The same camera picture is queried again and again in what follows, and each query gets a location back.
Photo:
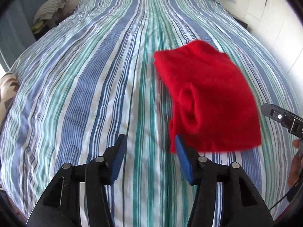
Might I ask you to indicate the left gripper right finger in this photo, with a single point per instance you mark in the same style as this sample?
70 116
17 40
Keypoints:
242 204

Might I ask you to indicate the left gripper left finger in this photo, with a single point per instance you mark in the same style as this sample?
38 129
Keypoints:
77 194

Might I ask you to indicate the red knit sweater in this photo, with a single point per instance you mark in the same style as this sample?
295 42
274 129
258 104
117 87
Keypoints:
213 107

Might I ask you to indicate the pile of folded clothes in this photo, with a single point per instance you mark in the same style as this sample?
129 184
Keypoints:
47 17

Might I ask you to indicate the person's right hand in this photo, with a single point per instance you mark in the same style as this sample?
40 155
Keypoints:
293 176

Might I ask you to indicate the dark wooden nightstand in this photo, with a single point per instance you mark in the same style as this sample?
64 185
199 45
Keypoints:
241 22

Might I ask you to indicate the white wardrobe doors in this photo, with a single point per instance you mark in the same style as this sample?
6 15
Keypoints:
277 27

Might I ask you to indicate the patterned beige cushion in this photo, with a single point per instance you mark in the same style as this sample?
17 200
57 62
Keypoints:
9 89

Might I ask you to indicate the striped blue green bedspread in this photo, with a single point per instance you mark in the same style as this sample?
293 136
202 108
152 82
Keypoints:
93 77

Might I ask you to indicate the teal curtain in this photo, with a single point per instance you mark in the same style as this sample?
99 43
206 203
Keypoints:
16 34

